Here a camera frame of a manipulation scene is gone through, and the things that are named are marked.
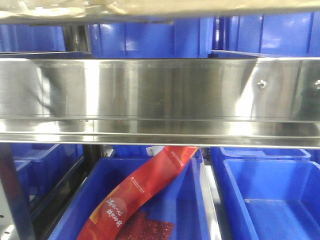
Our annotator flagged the blue bin upper right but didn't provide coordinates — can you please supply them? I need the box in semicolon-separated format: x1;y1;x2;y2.
213;11;320;57

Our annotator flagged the stainless steel shelf rail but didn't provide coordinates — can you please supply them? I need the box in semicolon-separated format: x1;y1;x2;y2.
0;58;320;149

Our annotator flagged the empty blue bin lower right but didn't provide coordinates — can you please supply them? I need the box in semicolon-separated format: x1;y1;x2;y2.
209;147;320;240

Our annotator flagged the red snack package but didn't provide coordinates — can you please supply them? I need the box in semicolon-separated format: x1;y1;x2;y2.
77;145;198;240

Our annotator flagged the blue bin lower left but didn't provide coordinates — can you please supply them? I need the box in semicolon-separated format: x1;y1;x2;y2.
10;143;83;205

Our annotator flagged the brown cardboard carton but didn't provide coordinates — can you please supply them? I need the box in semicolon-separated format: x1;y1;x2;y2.
0;0;320;19

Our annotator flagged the right steel screw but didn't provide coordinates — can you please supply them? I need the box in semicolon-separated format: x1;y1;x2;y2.
313;79;320;90

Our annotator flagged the blue bin upper middle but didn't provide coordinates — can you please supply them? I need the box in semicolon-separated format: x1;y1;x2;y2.
89;17;214;59

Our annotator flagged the steel screw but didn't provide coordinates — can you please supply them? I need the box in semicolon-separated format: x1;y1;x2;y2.
256;79;267;90
313;79;320;90

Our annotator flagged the blue bin upper left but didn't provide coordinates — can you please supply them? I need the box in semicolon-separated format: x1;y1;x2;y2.
0;24;66;53

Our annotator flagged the left steel screw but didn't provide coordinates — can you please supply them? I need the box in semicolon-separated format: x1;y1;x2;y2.
256;79;267;90

